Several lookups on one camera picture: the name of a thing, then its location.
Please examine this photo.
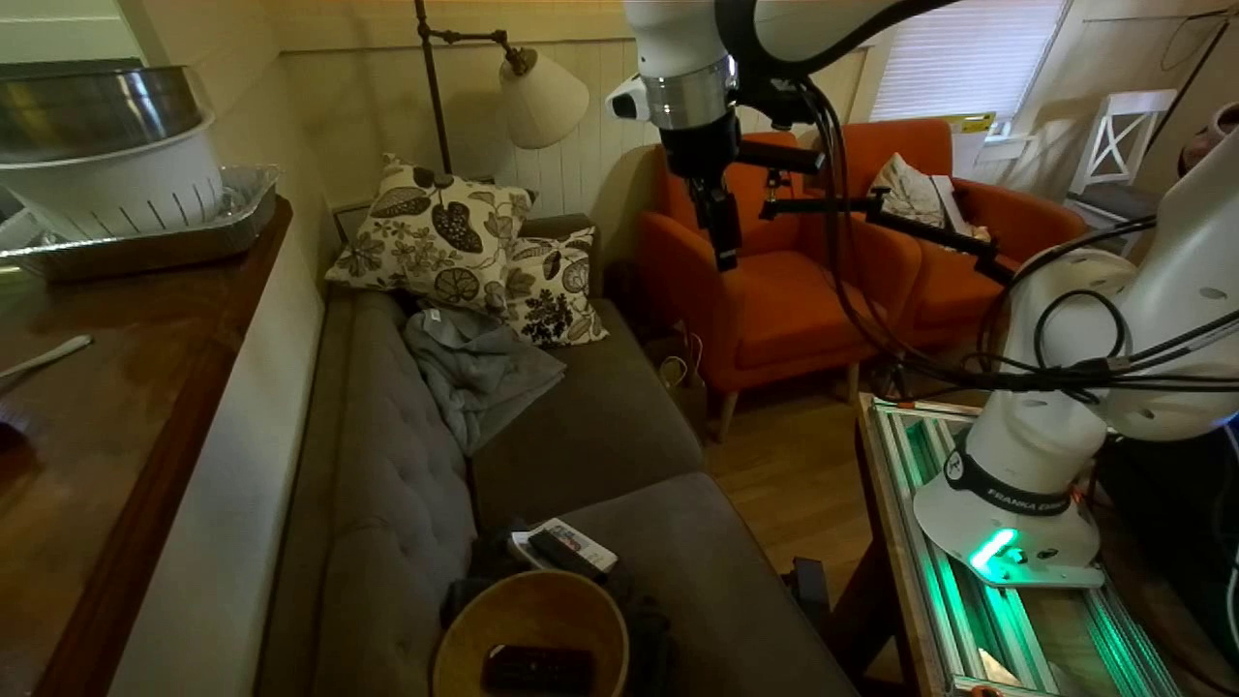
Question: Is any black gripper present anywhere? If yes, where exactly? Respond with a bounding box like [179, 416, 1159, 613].
[659, 112, 751, 275]

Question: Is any black remote control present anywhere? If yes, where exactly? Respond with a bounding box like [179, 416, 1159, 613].
[521, 527, 593, 575]

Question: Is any wooden bowl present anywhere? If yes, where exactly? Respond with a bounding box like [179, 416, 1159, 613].
[428, 564, 636, 697]

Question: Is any small leaf patterned pillow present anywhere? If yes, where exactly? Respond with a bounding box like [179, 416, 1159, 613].
[500, 226, 610, 350]

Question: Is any striped white cushion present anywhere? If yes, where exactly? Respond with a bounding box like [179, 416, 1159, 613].
[867, 151, 991, 244]

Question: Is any floor lamp with white shade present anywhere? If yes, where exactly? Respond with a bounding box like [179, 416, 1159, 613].
[410, 0, 597, 180]

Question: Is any grey brown sofa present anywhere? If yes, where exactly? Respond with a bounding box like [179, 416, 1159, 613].
[251, 205, 863, 697]

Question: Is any grey folded blanket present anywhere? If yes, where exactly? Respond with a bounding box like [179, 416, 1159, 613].
[400, 302, 569, 457]

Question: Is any large leaf patterned pillow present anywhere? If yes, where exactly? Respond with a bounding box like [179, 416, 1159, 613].
[321, 151, 539, 316]

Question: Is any white window blind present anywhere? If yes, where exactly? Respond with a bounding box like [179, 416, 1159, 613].
[863, 0, 1075, 127]

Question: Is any small black floor object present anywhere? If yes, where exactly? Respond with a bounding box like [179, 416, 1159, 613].
[779, 555, 837, 635]

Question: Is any white wooden chair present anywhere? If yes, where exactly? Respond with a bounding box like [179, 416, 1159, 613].
[1062, 87, 1179, 226]

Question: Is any flat black object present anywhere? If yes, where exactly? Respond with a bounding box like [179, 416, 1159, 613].
[480, 639, 600, 697]

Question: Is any metal dish tray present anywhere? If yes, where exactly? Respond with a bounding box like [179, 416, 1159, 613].
[0, 164, 283, 282]

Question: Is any white plastic tub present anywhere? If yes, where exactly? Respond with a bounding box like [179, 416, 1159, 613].
[0, 115, 228, 244]

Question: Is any wooden counter ledge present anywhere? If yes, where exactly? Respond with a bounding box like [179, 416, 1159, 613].
[0, 191, 296, 697]

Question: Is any silver utensil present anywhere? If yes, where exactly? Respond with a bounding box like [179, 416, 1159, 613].
[0, 335, 98, 390]

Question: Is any black camera on boom stand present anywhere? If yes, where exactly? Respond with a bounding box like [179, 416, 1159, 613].
[733, 131, 1018, 282]

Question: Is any aluminium frame robot table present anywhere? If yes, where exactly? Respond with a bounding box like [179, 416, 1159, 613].
[824, 390, 1239, 697]

